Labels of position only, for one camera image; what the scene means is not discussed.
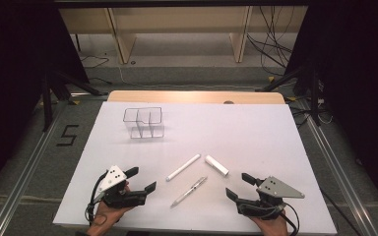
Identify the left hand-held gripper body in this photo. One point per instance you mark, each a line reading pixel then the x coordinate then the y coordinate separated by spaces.
pixel 124 198

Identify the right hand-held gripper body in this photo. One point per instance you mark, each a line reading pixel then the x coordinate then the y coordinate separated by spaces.
pixel 262 208

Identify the small white box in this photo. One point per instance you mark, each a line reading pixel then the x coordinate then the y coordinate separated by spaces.
pixel 216 165

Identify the white pen with blue ends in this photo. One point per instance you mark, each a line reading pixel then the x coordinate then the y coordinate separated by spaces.
pixel 183 167

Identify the silver white pen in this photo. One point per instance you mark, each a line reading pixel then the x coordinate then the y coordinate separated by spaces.
pixel 189 191

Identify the clear acrylic organizer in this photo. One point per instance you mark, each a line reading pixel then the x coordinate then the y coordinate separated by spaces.
pixel 144 123

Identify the person's right hand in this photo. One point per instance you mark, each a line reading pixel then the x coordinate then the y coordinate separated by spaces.
pixel 274 227

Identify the person's left hand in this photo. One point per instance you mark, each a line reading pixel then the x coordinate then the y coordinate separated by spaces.
pixel 103 218

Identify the black metal stand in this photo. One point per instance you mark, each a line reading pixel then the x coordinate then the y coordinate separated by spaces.
pixel 47 105
pixel 314 98

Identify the black curtain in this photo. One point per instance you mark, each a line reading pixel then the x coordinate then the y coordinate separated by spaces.
pixel 357 82
pixel 13 82

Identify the aluminium rail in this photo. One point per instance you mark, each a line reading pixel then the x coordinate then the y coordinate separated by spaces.
pixel 19 190
pixel 344 183

